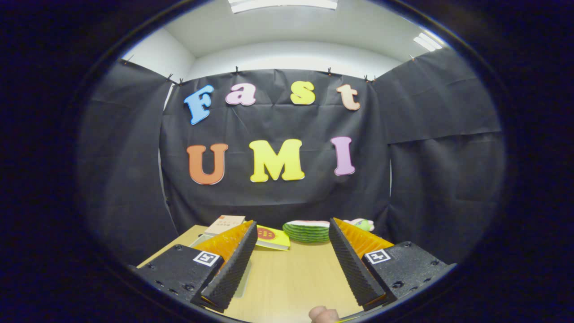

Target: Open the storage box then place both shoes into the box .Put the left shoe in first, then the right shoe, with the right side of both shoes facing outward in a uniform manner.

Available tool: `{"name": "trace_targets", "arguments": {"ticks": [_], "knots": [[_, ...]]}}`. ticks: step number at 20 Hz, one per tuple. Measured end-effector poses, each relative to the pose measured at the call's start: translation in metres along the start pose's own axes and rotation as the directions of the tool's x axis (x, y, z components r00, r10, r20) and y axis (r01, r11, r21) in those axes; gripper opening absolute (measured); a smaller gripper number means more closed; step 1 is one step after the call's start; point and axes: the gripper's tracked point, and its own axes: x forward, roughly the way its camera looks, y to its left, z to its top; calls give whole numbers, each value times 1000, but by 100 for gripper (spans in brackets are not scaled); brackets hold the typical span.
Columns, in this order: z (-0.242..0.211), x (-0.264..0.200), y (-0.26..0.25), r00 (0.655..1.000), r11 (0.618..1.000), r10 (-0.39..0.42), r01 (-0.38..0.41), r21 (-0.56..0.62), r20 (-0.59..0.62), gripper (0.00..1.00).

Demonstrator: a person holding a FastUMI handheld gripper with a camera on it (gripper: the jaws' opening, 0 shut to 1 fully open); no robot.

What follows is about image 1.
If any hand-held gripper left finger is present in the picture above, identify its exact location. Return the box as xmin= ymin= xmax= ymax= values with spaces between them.
xmin=130 ymin=220 xmax=258 ymax=313

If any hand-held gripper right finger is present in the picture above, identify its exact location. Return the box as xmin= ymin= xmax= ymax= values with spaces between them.
xmin=329 ymin=218 xmax=458 ymax=311

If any pale fabric storage box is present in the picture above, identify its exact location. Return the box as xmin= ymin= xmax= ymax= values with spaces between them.
xmin=188 ymin=233 xmax=252 ymax=299

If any beige book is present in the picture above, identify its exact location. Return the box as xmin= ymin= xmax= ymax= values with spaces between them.
xmin=204 ymin=215 xmax=246 ymax=237

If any pink and green plush toy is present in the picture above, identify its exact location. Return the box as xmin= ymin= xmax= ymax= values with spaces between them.
xmin=343 ymin=218 xmax=375 ymax=232

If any yellow book with red circle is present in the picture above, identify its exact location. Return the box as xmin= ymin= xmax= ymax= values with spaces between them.
xmin=255 ymin=224 xmax=291 ymax=251

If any watermelon slice plush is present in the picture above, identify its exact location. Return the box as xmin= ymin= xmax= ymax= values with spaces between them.
xmin=283 ymin=220 xmax=331 ymax=244

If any black backdrop cloth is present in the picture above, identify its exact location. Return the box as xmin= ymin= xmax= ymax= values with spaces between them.
xmin=76 ymin=47 xmax=507 ymax=265

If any small ceiling light panel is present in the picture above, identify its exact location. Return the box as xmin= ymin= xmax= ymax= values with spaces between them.
xmin=413 ymin=32 xmax=442 ymax=52

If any long ceiling light panel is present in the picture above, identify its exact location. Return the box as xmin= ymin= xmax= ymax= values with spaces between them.
xmin=228 ymin=0 xmax=339 ymax=14

